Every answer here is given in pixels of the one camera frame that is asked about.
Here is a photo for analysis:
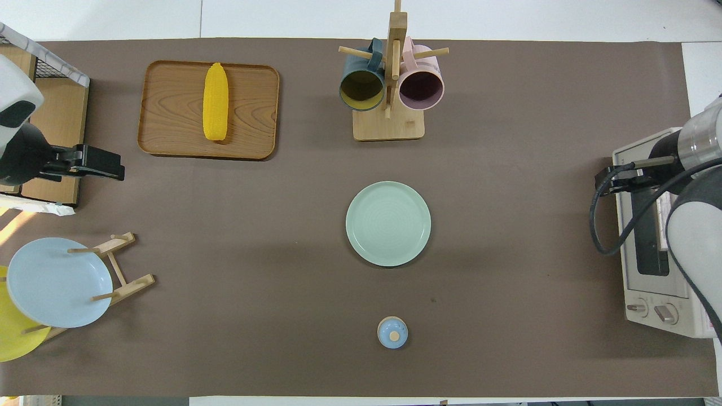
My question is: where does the wooden mug tree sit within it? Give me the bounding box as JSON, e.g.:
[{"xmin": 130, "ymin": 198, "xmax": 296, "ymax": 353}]
[{"xmin": 338, "ymin": 0, "xmax": 450, "ymax": 142}]

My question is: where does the dark blue mug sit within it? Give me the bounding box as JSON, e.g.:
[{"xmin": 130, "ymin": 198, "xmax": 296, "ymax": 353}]
[{"xmin": 339, "ymin": 38, "xmax": 386, "ymax": 112}]

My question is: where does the wooden serving tray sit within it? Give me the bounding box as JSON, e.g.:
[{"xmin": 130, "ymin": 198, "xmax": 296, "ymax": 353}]
[{"xmin": 137, "ymin": 60, "xmax": 280, "ymax": 161}]

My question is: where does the wooden plate rack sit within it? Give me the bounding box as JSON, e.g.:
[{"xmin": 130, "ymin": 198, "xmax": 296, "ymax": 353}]
[{"xmin": 23, "ymin": 231, "xmax": 156, "ymax": 342}]

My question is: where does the yellow corn cob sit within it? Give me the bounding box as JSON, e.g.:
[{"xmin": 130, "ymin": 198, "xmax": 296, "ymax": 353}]
[{"xmin": 202, "ymin": 62, "xmax": 230, "ymax": 142}]

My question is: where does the brown table mat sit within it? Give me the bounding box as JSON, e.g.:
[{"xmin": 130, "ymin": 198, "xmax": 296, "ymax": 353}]
[{"xmin": 0, "ymin": 38, "xmax": 720, "ymax": 397}]

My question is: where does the pale green plate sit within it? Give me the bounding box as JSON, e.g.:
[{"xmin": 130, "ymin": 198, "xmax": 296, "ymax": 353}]
[{"xmin": 345, "ymin": 180, "xmax": 432, "ymax": 267}]

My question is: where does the wooden stepped shelf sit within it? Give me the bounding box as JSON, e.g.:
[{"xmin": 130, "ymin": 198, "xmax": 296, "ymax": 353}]
[{"xmin": 0, "ymin": 44, "xmax": 90, "ymax": 206}]

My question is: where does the pink mug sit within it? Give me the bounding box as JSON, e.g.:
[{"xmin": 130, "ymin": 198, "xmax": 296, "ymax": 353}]
[{"xmin": 398, "ymin": 37, "xmax": 445, "ymax": 111}]

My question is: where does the glass oven door with handle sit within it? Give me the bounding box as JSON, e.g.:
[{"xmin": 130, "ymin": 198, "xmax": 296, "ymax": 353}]
[{"xmin": 614, "ymin": 133, "xmax": 690, "ymax": 298}]

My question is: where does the small blue bell wooden knob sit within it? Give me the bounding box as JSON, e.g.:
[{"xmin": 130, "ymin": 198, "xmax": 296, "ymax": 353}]
[{"xmin": 377, "ymin": 316, "xmax": 408, "ymax": 350}]

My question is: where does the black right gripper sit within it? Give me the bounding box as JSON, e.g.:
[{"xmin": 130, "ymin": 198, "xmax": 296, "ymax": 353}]
[{"xmin": 594, "ymin": 168, "xmax": 652, "ymax": 197}]

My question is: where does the wooden box with mesh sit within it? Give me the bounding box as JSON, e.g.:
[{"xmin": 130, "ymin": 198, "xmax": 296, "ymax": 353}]
[{"xmin": 0, "ymin": 23, "xmax": 91, "ymax": 216}]

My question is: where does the beige toaster oven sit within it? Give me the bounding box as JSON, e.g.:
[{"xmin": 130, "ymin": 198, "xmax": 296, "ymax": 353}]
[{"xmin": 613, "ymin": 127, "xmax": 722, "ymax": 339}]

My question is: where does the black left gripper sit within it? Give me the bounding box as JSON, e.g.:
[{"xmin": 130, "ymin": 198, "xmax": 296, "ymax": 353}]
[{"xmin": 54, "ymin": 144, "xmax": 126, "ymax": 181}]

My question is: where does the yellow plate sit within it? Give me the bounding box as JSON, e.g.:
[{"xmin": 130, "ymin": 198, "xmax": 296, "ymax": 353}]
[{"xmin": 0, "ymin": 265, "xmax": 51, "ymax": 363}]

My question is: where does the light blue plate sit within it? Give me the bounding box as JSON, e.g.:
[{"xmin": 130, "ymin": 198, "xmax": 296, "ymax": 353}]
[{"xmin": 7, "ymin": 237, "xmax": 113, "ymax": 329}]

